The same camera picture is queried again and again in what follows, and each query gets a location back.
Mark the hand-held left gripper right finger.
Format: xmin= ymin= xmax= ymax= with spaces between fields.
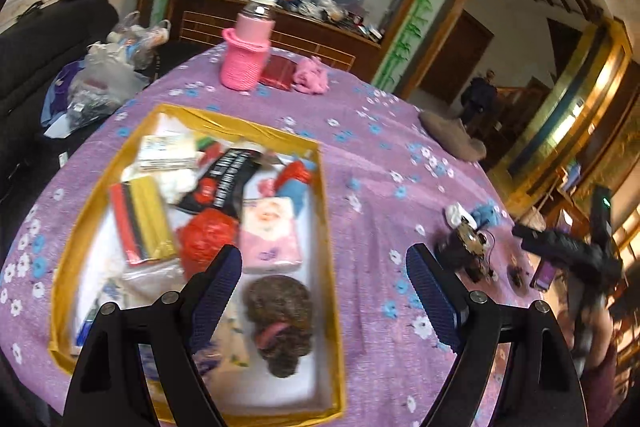
xmin=405 ymin=243 xmax=588 ymax=427

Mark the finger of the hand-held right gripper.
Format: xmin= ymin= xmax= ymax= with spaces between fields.
xmin=511 ymin=223 xmax=577 ymax=259

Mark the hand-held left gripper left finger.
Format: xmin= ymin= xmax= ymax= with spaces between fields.
xmin=62 ymin=244 xmax=246 ymax=427

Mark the brown fuzzy plush toy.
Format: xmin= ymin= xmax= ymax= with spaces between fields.
xmin=242 ymin=274 xmax=316 ymax=380

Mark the rose print tissue pack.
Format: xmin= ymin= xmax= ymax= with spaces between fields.
xmin=239 ymin=197 xmax=304 ymax=270

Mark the black red yellow striped pack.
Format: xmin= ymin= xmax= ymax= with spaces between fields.
xmin=107 ymin=174 xmax=178 ymax=268

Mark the black snack packet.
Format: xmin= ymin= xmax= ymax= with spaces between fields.
xmin=172 ymin=146 xmax=266 ymax=214

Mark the blue white packet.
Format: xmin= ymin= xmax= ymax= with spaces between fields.
xmin=72 ymin=282 xmax=126 ymax=358

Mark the white cloth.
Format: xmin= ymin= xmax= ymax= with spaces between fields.
xmin=150 ymin=167 xmax=198 ymax=205

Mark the yellow-edged white box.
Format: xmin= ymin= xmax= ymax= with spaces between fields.
xmin=48 ymin=103 xmax=347 ymax=425

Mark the red and blue plastic bag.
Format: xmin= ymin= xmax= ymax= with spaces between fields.
xmin=272 ymin=159 xmax=316 ymax=218

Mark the red green yellow sponge pack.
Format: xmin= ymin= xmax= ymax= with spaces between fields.
xmin=192 ymin=134 xmax=226 ymax=165

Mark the white tissue pack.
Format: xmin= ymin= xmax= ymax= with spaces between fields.
xmin=136 ymin=134 xmax=201 ymax=172

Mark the person's right forearm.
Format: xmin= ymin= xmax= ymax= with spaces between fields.
xmin=575 ymin=312 xmax=632 ymax=423

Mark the purple box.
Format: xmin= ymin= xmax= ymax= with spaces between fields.
xmin=532 ymin=257 xmax=561 ymax=290

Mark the white floral packet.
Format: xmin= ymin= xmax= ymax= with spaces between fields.
xmin=200 ymin=302 xmax=251 ymax=370

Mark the black and gold trinket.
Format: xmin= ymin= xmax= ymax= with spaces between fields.
xmin=434 ymin=219 xmax=498 ymax=283

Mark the blue fuzzy object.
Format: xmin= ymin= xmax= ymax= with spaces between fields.
xmin=470 ymin=202 xmax=503 ymax=228

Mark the clear plastic packet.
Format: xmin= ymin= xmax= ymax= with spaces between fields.
xmin=112 ymin=257 xmax=191 ymax=303

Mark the small white object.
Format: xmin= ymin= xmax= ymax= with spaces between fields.
xmin=445 ymin=203 xmax=468 ymax=228

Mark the pink white tissue packet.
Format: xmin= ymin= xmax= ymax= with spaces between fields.
xmin=244 ymin=172 xmax=283 ymax=202

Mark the brown plush slipper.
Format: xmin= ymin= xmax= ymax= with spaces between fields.
xmin=419 ymin=109 xmax=488 ymax=162

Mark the brown wooden door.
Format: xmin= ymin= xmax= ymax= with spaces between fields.
xmin=420 ymin=9 xmax=496 ymax=98

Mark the red wallet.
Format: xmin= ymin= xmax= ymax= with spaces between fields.
xmin=259 ymin=55 xmax=300 ymax=88

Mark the plastic bags pile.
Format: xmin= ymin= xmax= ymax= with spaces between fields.
xmin=65 ymin=42 xmax=151 ymax=130

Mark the pink cloth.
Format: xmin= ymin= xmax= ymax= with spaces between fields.
xmin=292 ymin=57 xmax=331 ymax=96

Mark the bottle with pink knitted sleeve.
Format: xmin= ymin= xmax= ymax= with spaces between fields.
xmin=221 ymin=0 xmax=277 ymax=90

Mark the blue purple cloth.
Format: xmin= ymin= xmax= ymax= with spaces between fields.
xmin=40 ymin=62 xmax=88 ymax=138

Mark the clear plastic bag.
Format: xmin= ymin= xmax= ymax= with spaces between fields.
xmin=107 ymin=11 xmax=172 ymax=70

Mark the wooden cabinet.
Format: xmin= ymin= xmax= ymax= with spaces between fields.
xmin=167 ymin=0 xmax=386 ymax=80

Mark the clutter on cabinet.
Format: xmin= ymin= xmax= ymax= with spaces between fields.
xmin=172 ymin=0 xmax=386 ymax=45

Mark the large black bag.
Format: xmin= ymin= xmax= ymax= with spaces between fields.
xmin=0 ymin=0 xmax=161 ymax=218

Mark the mirror with bamboo painted frame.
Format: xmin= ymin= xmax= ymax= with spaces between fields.
xmin=137 ymin=0 xmax=516 ymax=100

